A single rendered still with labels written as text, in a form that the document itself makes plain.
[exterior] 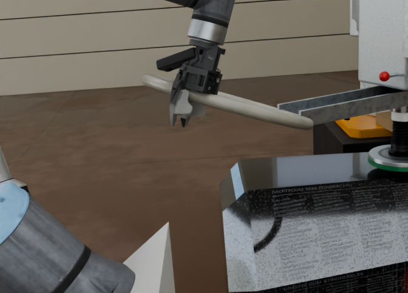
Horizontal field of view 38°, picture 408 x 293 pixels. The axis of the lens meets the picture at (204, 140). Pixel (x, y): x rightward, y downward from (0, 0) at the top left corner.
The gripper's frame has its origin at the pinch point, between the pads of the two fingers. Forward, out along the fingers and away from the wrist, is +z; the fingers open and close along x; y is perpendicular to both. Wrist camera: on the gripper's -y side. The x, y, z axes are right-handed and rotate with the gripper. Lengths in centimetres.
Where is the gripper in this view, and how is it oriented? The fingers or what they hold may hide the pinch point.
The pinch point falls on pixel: (176, 121)
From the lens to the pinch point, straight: 146.7
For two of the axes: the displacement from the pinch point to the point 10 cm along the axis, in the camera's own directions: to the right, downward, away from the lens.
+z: -2.5, 9.6, 1.1
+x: 5.0, 0.3, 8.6
